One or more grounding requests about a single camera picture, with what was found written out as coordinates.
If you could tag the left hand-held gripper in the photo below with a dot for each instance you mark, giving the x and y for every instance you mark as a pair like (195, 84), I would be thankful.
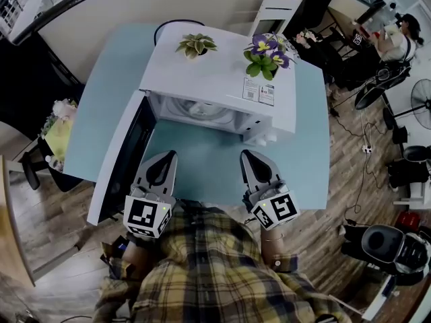
(141, 212)

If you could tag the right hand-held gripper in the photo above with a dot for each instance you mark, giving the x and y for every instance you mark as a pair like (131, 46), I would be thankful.
(279, 209)

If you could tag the white mug with print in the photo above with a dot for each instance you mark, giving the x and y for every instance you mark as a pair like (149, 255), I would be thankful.
(205, 110)

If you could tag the white microwave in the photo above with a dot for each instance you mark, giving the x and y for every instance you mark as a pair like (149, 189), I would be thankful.
(208, 76)

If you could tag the person's right forearm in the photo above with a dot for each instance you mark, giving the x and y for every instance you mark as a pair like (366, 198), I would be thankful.
(271, 249)

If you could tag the person's left forearm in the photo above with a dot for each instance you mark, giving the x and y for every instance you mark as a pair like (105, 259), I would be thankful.
(134, 256)

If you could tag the person's plaid shirt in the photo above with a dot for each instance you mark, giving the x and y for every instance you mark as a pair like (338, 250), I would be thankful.
(208, 271)

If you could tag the pink and green flower bouquet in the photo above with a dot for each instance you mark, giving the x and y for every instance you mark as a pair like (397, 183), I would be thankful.
(60, 136)

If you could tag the purple flower potted plant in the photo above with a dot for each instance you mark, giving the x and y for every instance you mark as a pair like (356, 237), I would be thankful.
(261, 67)

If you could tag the white power strip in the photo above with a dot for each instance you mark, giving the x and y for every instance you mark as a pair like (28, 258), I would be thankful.
(367, 148)

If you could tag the black swivel chair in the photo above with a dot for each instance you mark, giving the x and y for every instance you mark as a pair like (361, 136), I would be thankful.
(368, 98)

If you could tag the variegated leaf potted plant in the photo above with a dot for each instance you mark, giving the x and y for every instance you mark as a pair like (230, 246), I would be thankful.
(195, 45)

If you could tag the pink flower bunch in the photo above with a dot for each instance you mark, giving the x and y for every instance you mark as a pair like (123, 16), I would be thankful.
(305, 38)

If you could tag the red container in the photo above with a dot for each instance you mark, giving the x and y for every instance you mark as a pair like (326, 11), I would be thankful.
(409, 219)

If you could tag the light wooden desk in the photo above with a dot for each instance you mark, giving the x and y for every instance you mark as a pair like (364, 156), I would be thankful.
(8, 231)

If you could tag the black office chair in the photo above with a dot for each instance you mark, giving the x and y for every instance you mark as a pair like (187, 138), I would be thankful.
(20, 89)

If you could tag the white chair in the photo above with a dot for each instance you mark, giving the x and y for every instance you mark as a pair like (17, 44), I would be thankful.
(281, 2)

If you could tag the black standing fan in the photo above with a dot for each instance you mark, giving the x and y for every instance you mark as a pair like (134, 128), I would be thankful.
(422, 103)

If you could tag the black curved handrail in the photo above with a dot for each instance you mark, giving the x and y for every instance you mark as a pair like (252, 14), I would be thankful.
(67, 5)

